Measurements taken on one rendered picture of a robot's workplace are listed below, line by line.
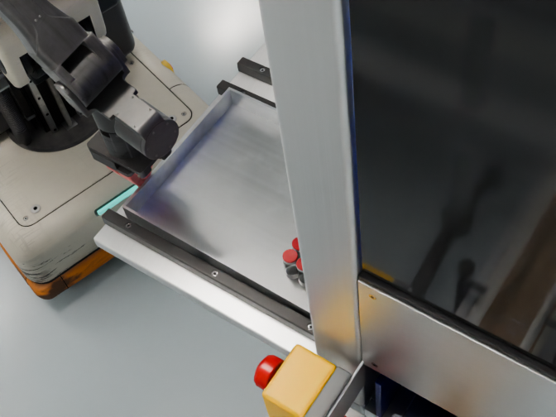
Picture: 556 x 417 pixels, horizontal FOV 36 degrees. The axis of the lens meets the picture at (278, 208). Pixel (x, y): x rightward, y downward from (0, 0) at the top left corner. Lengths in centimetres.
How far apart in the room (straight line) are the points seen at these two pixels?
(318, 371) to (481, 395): 18
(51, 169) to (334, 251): 147
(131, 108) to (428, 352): 47
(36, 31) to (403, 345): 54
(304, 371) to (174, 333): 124
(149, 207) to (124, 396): 93
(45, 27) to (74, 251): 116
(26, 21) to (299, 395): 52
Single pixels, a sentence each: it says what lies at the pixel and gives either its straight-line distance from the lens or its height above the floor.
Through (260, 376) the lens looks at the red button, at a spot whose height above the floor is 101.
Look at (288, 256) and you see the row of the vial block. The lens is 112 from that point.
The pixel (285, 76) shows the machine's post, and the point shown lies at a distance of 60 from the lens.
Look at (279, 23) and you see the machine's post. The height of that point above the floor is 150.
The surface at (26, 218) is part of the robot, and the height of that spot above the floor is 28.
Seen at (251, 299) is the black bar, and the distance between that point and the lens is 113.
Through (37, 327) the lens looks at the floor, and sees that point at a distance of 227.
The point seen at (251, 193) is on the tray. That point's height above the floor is 88.
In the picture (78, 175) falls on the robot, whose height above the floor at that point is 28.
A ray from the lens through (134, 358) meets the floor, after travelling 215.
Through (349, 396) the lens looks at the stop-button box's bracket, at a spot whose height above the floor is 100.
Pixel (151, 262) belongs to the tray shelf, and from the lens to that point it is 121.
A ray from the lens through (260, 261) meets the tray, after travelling 118.
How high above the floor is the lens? 189
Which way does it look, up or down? 55 degrees down
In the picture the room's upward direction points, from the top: 11 degrees counter-clockwise
